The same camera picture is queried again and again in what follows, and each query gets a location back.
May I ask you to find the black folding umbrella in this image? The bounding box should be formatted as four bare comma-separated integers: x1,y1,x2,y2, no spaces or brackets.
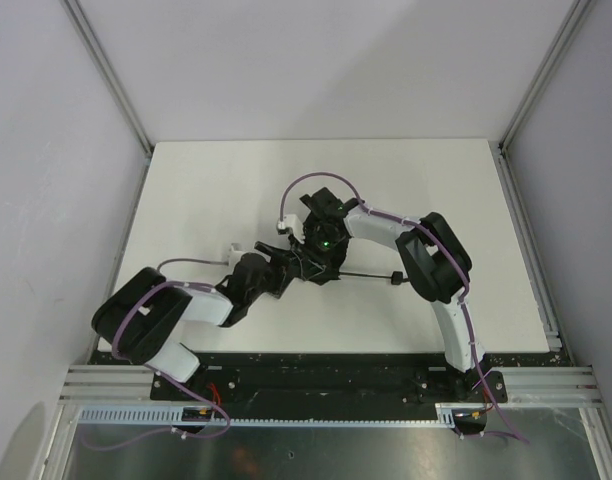
292,213,407,286

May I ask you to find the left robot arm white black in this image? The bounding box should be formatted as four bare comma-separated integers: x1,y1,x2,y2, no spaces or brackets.
91,242,301,383

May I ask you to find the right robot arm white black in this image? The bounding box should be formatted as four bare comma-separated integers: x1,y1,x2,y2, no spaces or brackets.
277,188,485,372

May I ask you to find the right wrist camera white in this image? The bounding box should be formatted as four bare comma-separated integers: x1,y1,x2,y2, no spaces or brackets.
276,214,305,243

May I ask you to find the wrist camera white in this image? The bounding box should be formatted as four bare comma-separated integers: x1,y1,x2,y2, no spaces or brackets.
227,243,246,267
276,214,305,243

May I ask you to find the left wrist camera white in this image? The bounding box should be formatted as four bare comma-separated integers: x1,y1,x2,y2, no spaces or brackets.
227,243,246,267

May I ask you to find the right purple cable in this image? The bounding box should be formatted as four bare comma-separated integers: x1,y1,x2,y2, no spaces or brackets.
279,172,530,445

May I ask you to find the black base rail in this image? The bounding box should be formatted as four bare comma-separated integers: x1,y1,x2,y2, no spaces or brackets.
88,349,562,424

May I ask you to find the grey cable duct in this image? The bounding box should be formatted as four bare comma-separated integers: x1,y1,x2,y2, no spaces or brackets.
75,403,487,431

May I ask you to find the aluminium frame crossbar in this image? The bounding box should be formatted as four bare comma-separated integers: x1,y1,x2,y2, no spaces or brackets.
58,365,602,408

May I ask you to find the left aluminium corner post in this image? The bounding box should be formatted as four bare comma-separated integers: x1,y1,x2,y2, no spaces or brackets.
60,0,154,157

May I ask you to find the aluminium corner post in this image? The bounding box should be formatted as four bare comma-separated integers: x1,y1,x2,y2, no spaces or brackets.
60,0,154,157
498,0,595,151

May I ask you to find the right aluminium corner post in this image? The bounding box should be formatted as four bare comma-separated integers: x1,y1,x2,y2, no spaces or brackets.
498,0,595,151

